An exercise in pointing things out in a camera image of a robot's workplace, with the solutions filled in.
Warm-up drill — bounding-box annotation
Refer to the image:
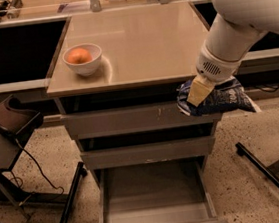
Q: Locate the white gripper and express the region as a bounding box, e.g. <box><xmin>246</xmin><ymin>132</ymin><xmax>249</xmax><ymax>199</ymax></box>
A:
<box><xmin>186</xmin><ymin>46</ymin><xmax>241</xmax><ymax>107</ymax></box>

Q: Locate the blue chip bag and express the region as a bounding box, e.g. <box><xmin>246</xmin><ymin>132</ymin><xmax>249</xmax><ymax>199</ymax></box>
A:
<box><xmin>176</xmin><ymin>77</ymin><xmax>261</xmax><ymax>116</ymax></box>

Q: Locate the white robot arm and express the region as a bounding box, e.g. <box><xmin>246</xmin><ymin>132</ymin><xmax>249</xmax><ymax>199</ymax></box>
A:
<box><xmin>187</xmin><ymin>0</ymin><xmax>279</xmax><ymax>106</ymax></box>

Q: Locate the grey middle drawer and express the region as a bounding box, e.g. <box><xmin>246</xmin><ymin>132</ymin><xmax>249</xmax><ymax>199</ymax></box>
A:
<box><xmin>81</xmin><ymin>135</ymin><xmax>215</xmax><ymax>170</ymax></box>

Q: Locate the grey drawer cabinet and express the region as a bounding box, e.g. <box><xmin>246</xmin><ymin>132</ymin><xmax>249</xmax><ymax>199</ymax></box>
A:
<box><xmin>37</xmin><ymin>0</ymin><xmax>255</xmax><ymax>223</ymax></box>

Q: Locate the grey top drawer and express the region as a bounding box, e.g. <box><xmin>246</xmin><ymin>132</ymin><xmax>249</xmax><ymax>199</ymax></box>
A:
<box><xmin>61</xmin><ymin>101</ymin><xmax>222</xmax><ymax>140</ymax></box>

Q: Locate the grey open bottom drawer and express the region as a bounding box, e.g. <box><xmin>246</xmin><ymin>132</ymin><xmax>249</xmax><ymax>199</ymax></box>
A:
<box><xmin>99</xmin><ymin>158</ymin><xmax>228</xmax><ymax>223</ymax></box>

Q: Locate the white ceramic bowl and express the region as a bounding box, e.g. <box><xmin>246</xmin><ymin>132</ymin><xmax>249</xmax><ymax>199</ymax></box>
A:
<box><xmin>62</xmin><ymin>43</ymin><xmax>102</xmax><ymax>76</ymax></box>

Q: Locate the orange fruit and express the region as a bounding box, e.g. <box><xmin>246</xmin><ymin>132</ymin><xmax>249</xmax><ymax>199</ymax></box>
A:
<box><xmin>67</xmin><ymin>48</ymin><xmax>92</xmax><ymax>64</ymax></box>

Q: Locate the black left stand leg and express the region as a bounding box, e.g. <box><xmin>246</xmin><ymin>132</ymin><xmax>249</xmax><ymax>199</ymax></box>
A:
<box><xmin>60</xmin><ymin>161</ymin><xmax>87</xmax><ymax>223</ymax></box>

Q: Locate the dark brown device holder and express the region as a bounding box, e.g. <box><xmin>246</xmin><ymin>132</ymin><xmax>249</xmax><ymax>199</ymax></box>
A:
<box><xmin>0</xmin><ymin>95</ymin><xmax>44</xmax><ymax>146</ymax></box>

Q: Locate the small dark side table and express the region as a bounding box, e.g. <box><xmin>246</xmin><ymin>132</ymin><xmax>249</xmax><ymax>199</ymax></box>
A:
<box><xmin>0</xmin><ymin>132</ymin><xmax>68</xmax><ymax>220</ymax></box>

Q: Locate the black cable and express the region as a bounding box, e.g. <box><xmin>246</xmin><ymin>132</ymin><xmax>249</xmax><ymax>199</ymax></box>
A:
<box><xmin>4</xmin><ymin>134</ymin><xmax>66</xmax><ymax>208</ymax></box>

